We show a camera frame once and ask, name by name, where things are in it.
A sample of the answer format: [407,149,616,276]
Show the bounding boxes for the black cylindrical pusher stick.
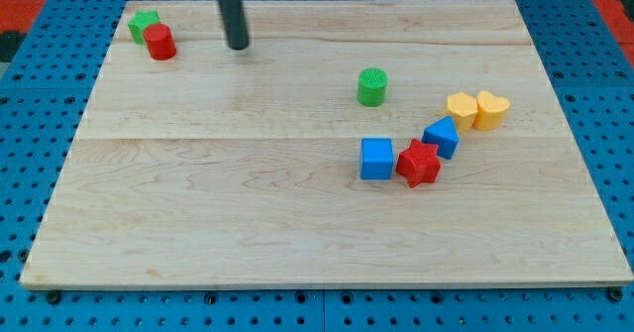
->
[217,0,250,51]

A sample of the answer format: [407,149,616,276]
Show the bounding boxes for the red cylinder block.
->
[143,23,176,60]

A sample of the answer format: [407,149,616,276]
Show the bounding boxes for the green star block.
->
[128,10,160,45]

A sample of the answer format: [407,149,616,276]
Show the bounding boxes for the green cylinder block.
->
[357,67,388,107]

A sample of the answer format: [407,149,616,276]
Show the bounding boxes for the light wooden board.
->
[20,0,633,290]

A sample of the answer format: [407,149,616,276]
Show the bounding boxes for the blue cube block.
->
[360,138,394,180]

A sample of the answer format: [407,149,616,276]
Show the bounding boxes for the blue triangle block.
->
[422,116,460,160]

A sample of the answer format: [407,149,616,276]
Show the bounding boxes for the red star block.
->
[395,139,442,188]

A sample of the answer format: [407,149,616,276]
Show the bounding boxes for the yellow hexagon block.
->
[445,92,478,134]

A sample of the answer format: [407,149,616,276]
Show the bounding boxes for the yellow heart block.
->
[474,90,510,131]

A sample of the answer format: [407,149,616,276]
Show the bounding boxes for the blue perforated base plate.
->
[1,0,633,331]

